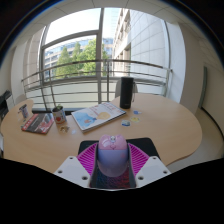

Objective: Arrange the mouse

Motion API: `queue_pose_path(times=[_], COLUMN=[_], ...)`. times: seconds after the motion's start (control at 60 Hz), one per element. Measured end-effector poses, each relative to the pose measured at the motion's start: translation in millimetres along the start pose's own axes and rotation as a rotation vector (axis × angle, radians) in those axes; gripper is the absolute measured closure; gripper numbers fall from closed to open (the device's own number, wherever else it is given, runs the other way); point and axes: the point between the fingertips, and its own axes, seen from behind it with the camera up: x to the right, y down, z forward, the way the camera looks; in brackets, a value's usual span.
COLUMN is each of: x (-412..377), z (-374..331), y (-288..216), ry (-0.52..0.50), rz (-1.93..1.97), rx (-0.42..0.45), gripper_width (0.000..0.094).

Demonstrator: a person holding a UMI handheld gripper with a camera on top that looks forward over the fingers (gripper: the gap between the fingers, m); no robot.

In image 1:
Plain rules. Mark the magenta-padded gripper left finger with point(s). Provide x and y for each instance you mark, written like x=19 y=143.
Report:
x=75 y=170

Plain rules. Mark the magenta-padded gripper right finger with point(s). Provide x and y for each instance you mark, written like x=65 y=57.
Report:
x=150 y=170

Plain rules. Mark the pink and lilac computer mouse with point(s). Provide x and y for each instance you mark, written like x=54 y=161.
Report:
x=112 y=156

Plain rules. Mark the black mouse pad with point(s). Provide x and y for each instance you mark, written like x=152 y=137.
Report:
x=146 y=144

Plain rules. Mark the brownish sticker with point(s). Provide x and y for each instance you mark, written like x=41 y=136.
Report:
x=64 y=128

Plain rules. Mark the round blue sticker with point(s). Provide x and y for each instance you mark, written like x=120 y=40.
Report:
x=126 y=123

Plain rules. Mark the yellow sticker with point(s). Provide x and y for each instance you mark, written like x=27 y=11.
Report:
x=135 y=119

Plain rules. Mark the tin can plant pot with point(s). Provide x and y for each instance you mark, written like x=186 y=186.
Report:
x=59 y=116

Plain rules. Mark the open light blue booklet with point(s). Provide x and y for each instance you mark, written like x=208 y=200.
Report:
x=96 y=116

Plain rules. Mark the small blue sticker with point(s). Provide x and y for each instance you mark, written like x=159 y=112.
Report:
x=137 y=112

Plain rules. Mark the red and blue magazine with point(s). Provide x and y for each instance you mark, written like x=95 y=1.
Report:
x=37 y=123

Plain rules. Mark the black cylindrical bottle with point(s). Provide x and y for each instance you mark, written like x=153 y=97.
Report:
x=126 y=93

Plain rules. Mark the grey metal balcony railing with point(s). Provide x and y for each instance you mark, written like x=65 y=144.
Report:
x=83 y=76

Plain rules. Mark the black and white printer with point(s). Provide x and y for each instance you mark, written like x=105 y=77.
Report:
x=4 y=103

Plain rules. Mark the grey window frame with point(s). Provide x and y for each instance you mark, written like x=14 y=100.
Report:
x=99 y=50

